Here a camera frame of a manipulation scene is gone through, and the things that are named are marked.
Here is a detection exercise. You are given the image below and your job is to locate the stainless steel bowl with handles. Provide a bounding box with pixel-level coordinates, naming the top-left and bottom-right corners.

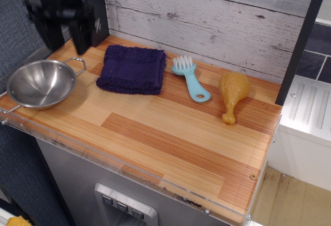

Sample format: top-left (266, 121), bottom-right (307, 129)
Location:
top-left (1, 57), bottom-right (86, 114)

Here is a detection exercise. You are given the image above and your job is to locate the clear acrylic front edge guard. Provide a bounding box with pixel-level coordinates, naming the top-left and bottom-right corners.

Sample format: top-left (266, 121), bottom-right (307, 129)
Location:
top-left (1, 103), bottom-right (259, 225)

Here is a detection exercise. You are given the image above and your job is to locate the silver dispenser panel with buttons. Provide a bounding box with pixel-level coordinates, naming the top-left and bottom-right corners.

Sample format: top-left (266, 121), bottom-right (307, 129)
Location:
top-left (94, 183), bottom-right (159, 225)

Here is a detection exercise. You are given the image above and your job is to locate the purple folded towel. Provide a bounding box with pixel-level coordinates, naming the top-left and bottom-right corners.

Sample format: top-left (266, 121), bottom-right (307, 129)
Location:
top-left (96, 45), bottom-right (167, 95)

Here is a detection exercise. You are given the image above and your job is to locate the yellow object at bottom left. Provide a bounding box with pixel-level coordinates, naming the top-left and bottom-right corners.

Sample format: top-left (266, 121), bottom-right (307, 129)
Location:
top-left (6, 216), bottom-right (32, 226)

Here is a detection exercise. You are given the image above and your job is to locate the plastic chicken drumstick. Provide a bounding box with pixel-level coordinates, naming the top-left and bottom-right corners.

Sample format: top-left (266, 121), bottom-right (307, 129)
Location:
top-left (218, 72), bottom-right (251, 125)

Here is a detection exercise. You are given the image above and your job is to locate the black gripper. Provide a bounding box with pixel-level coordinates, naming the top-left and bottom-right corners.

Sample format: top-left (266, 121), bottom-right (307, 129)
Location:
top-left (24, 0), bottom-right (101, 55)

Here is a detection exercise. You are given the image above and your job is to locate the dark left shelf post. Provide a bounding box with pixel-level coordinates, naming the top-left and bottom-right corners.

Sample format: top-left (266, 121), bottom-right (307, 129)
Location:
top-left (85, 0), bottom-right (109, 47)

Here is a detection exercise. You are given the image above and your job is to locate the dark right shelf post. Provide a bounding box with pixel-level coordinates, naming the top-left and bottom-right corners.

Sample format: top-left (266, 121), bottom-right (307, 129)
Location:
top-left (275, 0), bottom-right (323, 106)

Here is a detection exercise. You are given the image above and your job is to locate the light blue dish brush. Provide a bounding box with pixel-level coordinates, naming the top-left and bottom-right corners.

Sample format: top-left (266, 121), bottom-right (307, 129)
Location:
top-left (171, 55), bottom-right (211, 103)

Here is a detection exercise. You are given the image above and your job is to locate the dark shelf post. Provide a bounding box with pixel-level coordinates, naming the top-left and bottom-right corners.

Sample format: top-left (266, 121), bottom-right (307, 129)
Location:
top-left (275, 0), bottom-right (323, 106)
top-left (85, 0), bottom-right (109, 47)

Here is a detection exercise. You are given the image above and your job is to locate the white toy sink unit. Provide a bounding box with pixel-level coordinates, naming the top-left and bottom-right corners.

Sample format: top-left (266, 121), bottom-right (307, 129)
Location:
top-left (267, 76), bottom-right (330, 190)

